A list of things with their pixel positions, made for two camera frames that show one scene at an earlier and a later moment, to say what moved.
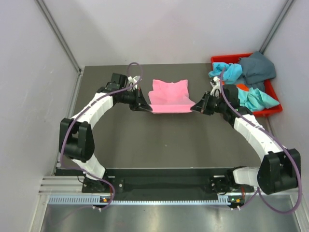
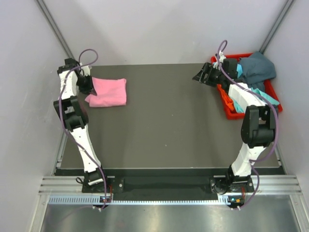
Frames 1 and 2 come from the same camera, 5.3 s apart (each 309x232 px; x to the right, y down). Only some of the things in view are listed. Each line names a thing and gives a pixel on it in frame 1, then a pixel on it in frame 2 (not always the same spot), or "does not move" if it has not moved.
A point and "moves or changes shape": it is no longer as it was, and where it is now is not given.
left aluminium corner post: [59, 34] does not move
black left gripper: [135, 106] -> [86, 90]
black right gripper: [200, 106] -> [208, 69]
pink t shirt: [170, 97] moves or changes shape
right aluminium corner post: [276, 25] does not move
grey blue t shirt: [256, 69] does not move
